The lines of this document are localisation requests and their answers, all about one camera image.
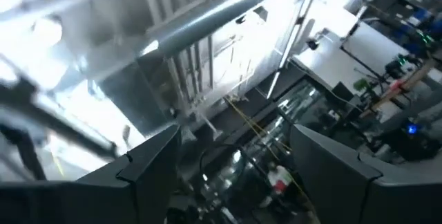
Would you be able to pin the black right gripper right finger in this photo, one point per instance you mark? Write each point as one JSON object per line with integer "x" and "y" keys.
{"x": 331, "y": 182}

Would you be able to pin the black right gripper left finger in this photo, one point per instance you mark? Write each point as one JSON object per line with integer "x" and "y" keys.
{"x": 148, "y": 182}

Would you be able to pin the black metal frame strut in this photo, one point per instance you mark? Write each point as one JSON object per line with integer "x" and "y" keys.
{"x": 52, "y": 120}

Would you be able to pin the wooden desk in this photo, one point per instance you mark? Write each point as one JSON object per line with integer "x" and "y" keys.
{"x": 411, "y": 82}

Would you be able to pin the silver round ceiling duct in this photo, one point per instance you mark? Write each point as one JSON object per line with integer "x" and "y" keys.
{"x": 207, "y": 20}

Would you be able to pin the black computer tower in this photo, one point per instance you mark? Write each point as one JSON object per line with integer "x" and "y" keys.
{"x": 421, "y": 144}

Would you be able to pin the small green potted plant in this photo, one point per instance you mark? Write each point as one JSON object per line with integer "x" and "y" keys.
{"x": 361, "y": 84}

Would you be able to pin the person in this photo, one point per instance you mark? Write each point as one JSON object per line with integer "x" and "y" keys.
{"x": 280, "y": 179}

